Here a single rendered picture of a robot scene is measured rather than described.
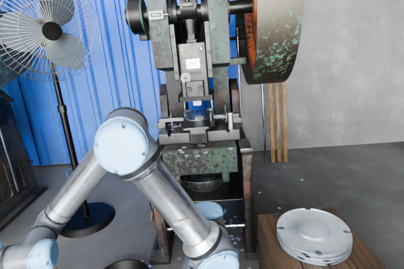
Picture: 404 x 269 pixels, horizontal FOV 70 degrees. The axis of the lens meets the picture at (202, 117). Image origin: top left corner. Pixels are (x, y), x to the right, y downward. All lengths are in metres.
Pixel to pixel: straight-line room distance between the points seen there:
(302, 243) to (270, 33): 0.85
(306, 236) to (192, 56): 0.99
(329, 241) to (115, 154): 0.94
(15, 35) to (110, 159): 1.31
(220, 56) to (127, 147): 0.95
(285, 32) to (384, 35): 2.00
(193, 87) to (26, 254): 1.03
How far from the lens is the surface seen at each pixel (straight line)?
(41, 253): 0.86
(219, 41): 1.49
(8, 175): 2.69
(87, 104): 3.06
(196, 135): 1.53
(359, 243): 1.42
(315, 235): 1.33
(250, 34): 1.88
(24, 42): 1.85
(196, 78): 1.55
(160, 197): 0.72
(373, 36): 3.15
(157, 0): 1.51
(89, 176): 0.86
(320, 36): 2.95
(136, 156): 0.64
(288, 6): 1.25
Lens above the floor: 1.21
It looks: 16 degrees down
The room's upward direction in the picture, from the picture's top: 5 degrees counter-clockwise
